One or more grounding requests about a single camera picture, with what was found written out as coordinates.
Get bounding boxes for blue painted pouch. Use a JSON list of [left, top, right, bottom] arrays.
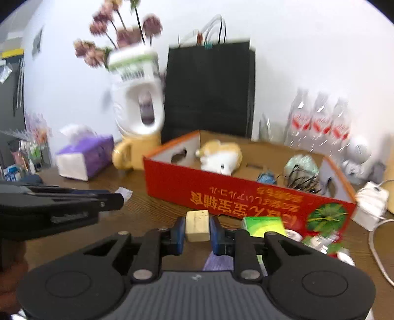
[[256, 171, 277, 185]]

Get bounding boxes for purple tissue pack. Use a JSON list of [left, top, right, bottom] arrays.
[[55, 124, 114, 181]]

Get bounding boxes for green red snack wrapper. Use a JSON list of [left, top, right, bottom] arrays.
[[286, 229, 355, 266]]

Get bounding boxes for water bottle left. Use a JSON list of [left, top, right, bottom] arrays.
[[284, 88, 311, 149]]

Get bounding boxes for white power adapter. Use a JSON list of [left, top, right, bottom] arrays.
[[351, 182, 389, 231]]

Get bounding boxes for white charging cable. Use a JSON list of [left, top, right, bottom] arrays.
[[368, 179, 394, 287]]

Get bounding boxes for water bottle middle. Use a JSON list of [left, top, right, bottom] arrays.
[[310, 93, 332, 153]]

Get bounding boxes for water bottle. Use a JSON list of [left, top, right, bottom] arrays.
[[310, 93, 332, 153], [284, 88, 311, 149], [330, 99, 351, 159]]

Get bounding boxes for water bottle right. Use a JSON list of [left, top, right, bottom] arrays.
[[330, 99, 351, 159]]

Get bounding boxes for white tissue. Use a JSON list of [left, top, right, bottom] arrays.
[[115, 187, 133, 203]]

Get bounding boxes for white detergent bottle vase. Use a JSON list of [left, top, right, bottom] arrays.
[[107, 43, 165, 136]]

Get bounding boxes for white robot speaker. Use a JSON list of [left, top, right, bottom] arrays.
[[341, 143, 385, 185]]

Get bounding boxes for yellow mug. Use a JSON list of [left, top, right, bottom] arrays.
[[112, 133, 161, 171]]

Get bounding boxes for black earphone cable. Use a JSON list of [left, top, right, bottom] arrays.
[[284, 165, 325, 195]]

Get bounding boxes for red cardboard box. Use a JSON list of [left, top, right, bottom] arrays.
[[144, 131, 356, 237]]

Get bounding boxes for green tissue packet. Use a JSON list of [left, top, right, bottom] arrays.
[[242, 217, 286, 237]]

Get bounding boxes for dried pink flowers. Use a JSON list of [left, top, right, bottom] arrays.
[[73, 1, 162, 69]]

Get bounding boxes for cream eraser block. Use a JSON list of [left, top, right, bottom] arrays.
[[185, 210, 210, 242]]

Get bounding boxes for alpaca plush toy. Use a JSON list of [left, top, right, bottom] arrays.
[[195, 140, 243, 176]]

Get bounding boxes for person left hand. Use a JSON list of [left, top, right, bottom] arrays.
[[1, 240, 28, 319]]

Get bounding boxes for black paper bag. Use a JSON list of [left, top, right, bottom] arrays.
[[161, 15, 256, 143]]

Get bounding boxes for glass cup with spoon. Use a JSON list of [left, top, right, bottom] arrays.
[[259, 113, 284, 144]]

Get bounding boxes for purple knitted pouch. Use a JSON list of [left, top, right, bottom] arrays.
[[203, 252, 234, 271]]

